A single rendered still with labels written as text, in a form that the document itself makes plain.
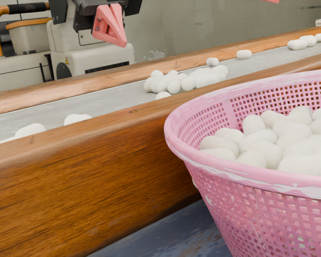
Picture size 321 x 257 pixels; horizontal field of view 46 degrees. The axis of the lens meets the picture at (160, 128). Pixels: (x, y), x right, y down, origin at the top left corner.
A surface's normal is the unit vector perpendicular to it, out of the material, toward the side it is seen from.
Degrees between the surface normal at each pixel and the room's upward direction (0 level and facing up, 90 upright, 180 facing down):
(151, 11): 90
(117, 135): 90
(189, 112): 75
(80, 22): 131
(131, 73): 45
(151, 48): 90
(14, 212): 90
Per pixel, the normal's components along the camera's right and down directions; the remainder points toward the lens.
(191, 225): -0.15, -0.96
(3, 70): 0.65, 0.10
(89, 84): 0.31, -0.59
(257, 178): -0.72, 0.28
